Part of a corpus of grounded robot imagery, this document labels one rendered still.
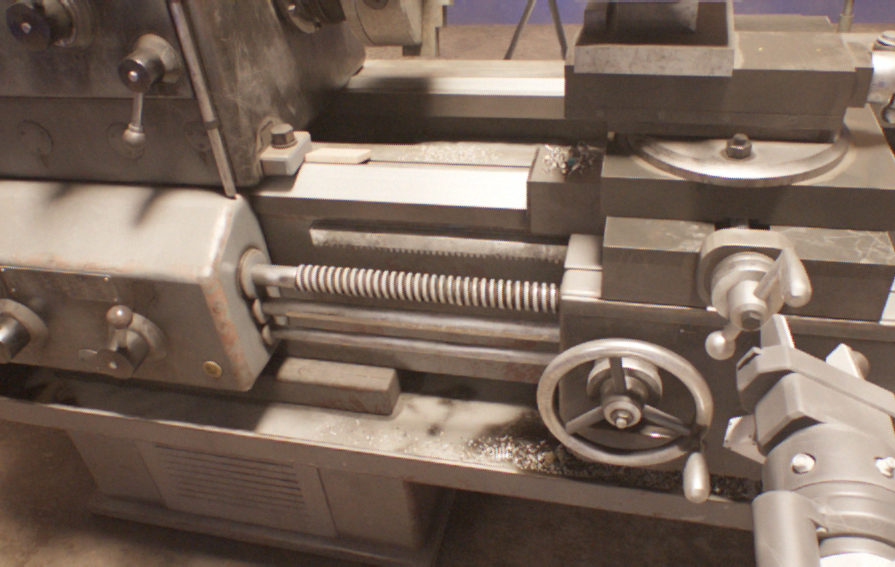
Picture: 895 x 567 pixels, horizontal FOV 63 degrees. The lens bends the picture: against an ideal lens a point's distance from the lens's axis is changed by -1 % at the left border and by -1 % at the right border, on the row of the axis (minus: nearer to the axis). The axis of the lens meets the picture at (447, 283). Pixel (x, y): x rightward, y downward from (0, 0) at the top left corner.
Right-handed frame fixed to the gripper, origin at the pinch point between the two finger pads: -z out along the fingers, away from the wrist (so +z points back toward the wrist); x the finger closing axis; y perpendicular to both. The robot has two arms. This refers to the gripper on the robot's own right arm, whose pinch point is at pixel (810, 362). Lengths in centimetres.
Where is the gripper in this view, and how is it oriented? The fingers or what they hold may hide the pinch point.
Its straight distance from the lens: 65.2
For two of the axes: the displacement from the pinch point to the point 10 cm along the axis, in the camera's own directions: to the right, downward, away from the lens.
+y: 3.4, -6.9, -6.5
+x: 9.1, 4.1, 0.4
